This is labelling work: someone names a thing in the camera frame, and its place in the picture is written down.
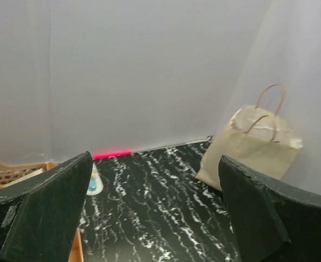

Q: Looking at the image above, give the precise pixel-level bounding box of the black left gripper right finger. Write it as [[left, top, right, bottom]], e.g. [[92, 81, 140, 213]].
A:
[[218, 156, 321, 261]]

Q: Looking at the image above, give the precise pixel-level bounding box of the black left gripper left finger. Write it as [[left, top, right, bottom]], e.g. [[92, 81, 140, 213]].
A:
[[0, 152, 93, 261]]

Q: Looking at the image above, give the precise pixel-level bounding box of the beige paper bag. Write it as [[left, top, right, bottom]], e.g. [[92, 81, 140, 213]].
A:
[[195, 91, 303, 190]]

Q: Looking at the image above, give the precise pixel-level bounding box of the peach plastic desk organizer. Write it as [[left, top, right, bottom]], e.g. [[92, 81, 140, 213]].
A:
[[0, 147, 84, 262]]

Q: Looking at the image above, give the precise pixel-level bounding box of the blue correction tape package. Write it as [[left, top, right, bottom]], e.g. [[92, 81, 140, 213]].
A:
[[86, 163, 104, 196]]

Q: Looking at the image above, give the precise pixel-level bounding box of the pink tape strip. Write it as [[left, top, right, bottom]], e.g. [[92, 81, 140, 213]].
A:
[[93, 150, 132, 159]]

